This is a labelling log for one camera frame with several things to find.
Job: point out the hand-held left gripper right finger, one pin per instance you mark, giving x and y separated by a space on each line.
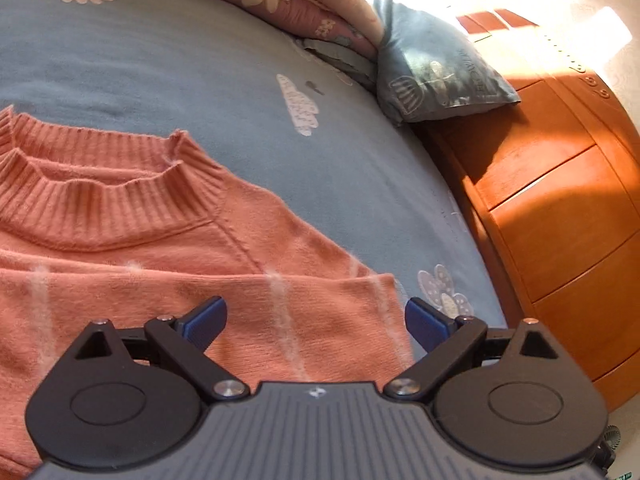
425 323

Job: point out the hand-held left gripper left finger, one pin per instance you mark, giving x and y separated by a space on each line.
207 318

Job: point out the orange knit sweater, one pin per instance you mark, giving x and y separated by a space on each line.
150 270

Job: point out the orange wooden headboard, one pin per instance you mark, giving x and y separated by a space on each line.
560 200

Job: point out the dark ribbed object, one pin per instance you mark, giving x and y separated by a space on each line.
610 442

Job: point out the blue printed pillow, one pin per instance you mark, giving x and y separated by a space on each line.
440 70

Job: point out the blue printed bed sheet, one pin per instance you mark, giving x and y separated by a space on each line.
175 60

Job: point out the flat blue pillow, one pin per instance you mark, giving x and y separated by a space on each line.
340 57

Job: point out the pink floral quilt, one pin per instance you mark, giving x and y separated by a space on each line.
300 0

